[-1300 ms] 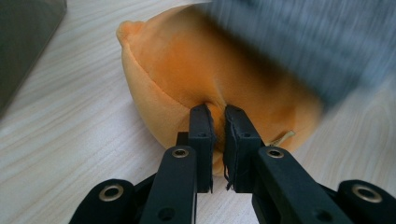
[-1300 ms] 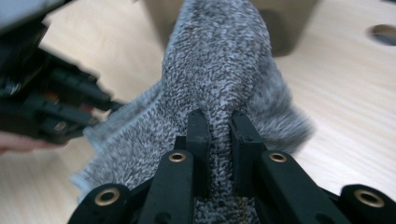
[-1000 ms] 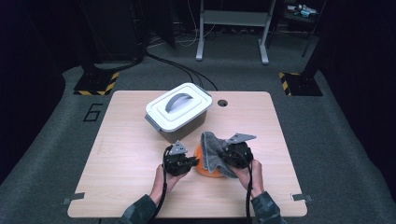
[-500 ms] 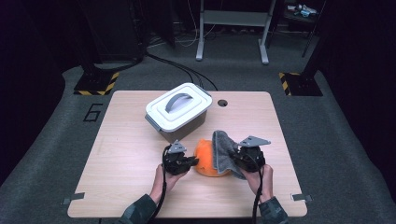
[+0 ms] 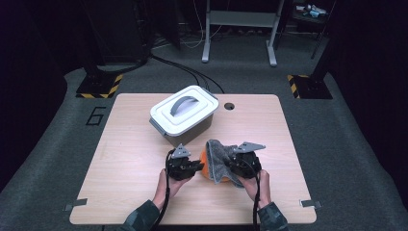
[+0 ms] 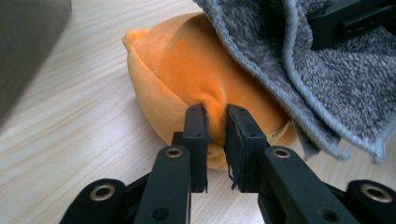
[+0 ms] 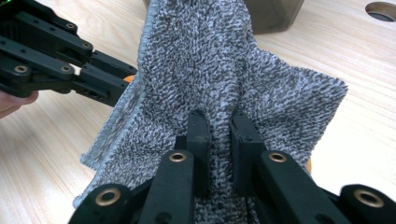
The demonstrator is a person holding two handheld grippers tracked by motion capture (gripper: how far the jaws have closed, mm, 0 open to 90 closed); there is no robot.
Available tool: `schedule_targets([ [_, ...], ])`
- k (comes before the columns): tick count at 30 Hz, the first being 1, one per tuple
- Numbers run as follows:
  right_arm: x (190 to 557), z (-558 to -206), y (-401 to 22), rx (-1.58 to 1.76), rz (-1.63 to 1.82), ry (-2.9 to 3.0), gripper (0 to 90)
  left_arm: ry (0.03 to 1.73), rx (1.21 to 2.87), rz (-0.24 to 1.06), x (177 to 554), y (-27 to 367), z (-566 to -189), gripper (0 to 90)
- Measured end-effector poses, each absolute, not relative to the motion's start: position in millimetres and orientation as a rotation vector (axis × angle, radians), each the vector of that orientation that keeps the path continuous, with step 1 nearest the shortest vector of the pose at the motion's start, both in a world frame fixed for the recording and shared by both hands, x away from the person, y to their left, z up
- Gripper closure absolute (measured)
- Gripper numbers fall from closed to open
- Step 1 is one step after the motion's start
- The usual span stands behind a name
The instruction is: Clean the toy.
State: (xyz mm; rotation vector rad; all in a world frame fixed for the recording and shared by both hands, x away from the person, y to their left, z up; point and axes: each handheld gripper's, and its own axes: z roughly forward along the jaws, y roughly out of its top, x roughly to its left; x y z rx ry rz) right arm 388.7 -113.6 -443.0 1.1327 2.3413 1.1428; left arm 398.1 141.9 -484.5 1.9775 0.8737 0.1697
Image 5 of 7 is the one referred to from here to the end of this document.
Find orange plush toy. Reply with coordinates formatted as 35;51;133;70
199;148;232;183

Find dark cabinet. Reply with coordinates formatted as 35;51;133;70
84;0;152;65

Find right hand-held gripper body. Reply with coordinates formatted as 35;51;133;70
229;141;267;179

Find person's right hand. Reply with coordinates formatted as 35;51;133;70
239;169;272;210

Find clear storage box grey latches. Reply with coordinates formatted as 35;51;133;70
148;86;219;148

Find black yellow striped stand base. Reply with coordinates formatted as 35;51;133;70
287;74;334;100
75;73;124;99

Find grey tape strip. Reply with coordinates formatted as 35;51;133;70
299;199;322;210
64;197;89;212

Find grey towel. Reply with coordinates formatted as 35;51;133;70
205;139;244;189

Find thick black floor cable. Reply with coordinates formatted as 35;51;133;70
95;54;152;75

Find dark trolley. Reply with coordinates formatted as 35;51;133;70
288;0;338;61

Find white lid with grey handle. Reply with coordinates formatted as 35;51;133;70
149;85;220;136

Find left hand-held gripper black cable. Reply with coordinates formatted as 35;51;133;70
150;148;176;231

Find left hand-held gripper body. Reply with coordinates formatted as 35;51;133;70
166;143;198;181

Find white metal stand frame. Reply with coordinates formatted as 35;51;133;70
201;0;287;67

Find right hand-held gripper black cable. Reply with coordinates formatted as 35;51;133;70
243;158;262;231

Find white floor cable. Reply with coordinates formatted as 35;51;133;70
179;0;223;50

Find hand-held gripper black cable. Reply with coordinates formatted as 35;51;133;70
243;158;262;231
150;148;176;231

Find thin black floor cable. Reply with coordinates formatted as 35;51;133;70
191;70;212;94

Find white and blue packet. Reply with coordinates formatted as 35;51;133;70
306;3;328;18

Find person's left hand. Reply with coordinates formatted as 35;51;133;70
152;168;192;211

